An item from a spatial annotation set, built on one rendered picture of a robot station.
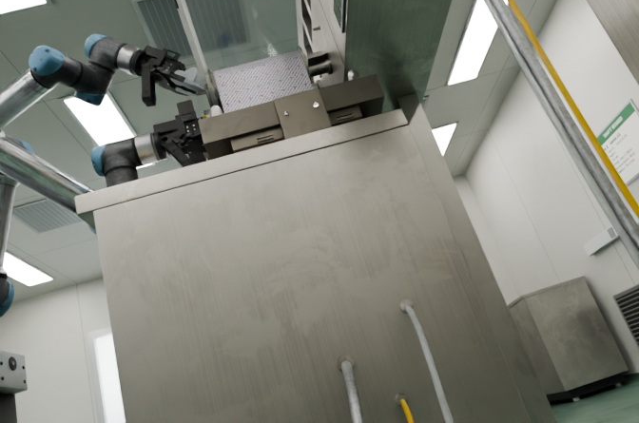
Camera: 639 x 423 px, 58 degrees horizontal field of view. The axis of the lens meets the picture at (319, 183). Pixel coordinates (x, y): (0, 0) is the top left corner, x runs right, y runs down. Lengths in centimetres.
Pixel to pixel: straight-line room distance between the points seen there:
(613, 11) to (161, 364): 84
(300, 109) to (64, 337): 652
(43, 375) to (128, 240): 648
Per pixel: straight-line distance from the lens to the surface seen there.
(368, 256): 105
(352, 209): 108
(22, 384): 171
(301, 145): 113
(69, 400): 741
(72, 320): 755
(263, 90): 151
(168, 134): 148
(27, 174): 154
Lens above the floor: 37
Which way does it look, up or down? 22 degrees up
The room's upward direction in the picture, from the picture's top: 18 degrees counter-clockwise
